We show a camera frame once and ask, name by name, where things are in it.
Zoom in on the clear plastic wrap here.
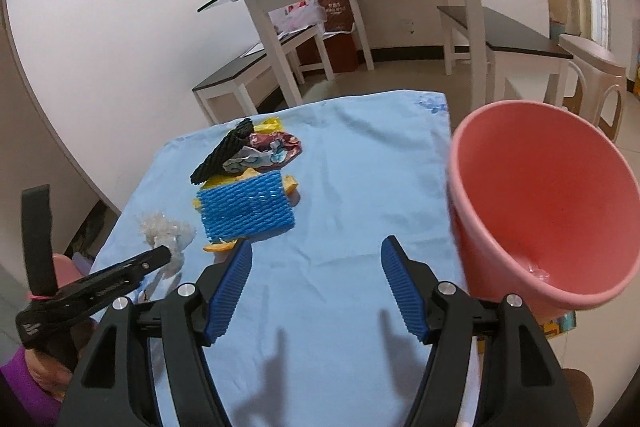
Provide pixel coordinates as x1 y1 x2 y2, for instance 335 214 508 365
140 212 196 275

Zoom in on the blue foam fruit net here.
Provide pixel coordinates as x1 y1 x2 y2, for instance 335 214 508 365
196 171 295 243

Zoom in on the purple sleeve forearm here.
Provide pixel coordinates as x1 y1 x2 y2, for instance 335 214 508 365
1 347 62 427

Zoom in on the person's left hand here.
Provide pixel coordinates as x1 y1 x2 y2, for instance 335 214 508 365
25 319 96 402

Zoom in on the orange peel piece near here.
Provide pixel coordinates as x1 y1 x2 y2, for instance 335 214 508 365
203 239 238 254

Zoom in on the light blue table cloth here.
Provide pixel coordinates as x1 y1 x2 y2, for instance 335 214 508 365
89 89 484 427

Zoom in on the black foam net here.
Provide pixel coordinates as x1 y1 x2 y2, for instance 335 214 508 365
190 118 254 185

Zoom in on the pink plastic bucket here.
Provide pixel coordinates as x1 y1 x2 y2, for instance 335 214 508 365
448 100 639 322

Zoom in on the crumpled colourful wrapper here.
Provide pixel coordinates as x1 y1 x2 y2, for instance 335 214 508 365
222 131 303 174

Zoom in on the colourful box under bucket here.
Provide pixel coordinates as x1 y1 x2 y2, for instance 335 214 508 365
541 311 577 338

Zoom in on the brown round stool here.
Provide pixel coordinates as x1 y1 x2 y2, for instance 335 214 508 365
563 369 594 426

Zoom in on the red shopping bag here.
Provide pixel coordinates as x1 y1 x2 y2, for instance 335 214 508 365
318 0 359 74

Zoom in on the left dark top bench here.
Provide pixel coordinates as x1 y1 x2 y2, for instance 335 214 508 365
192 25 334 124

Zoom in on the dark bench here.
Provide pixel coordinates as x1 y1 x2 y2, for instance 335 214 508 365
437 5 573 107
192 25 334 124

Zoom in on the right dark top bench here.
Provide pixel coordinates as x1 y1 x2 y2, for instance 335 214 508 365
437 5 573 107

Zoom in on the white plastic bag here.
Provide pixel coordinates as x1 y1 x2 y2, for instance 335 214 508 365
269 0 326 38

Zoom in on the beige plastic stool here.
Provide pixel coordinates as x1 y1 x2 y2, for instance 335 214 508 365
559 34 627 142

